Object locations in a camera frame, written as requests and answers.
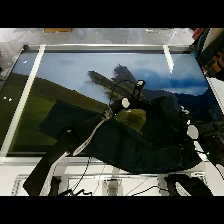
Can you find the black cable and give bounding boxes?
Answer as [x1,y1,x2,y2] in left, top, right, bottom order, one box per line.
[130,184,171,197]
[61,156,94,197]

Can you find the heap of clothes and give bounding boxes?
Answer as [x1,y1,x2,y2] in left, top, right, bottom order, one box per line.
[191,28,224,81]

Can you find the silver frame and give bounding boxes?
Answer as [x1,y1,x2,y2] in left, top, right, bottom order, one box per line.
[0,43,224,197]

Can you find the dark blue jeans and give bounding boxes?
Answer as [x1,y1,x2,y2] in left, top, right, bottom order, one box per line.
[38,95,203,175]

